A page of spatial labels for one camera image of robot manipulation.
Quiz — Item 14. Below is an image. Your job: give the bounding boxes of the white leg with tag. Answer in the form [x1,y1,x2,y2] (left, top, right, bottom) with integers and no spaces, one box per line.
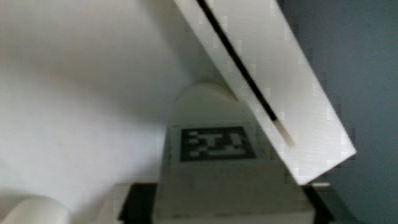
[153,83,316,224]

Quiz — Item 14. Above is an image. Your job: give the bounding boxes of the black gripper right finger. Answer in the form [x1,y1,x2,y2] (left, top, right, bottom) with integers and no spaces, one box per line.
[302,183,343,224]

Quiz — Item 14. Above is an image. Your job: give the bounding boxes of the white square tabletop with sockets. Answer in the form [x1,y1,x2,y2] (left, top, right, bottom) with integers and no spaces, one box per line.
[0,0,222,224]

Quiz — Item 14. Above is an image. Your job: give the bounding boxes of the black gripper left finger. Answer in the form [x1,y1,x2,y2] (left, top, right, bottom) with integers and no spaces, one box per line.
[117,183,158,224]

